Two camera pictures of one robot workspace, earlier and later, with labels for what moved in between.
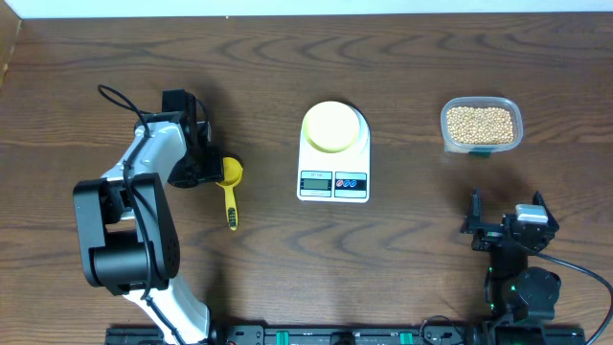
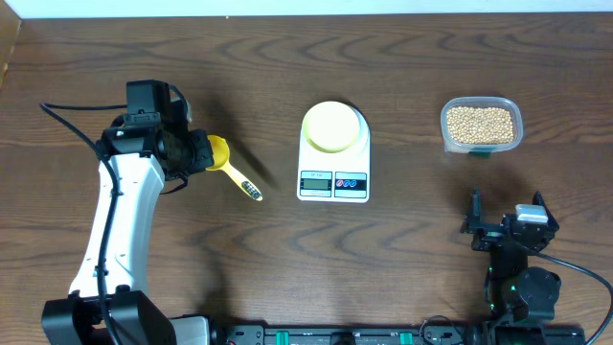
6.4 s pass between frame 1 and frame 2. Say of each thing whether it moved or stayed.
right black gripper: stayed
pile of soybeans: stayed
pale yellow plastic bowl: stayed
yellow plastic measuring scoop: moved
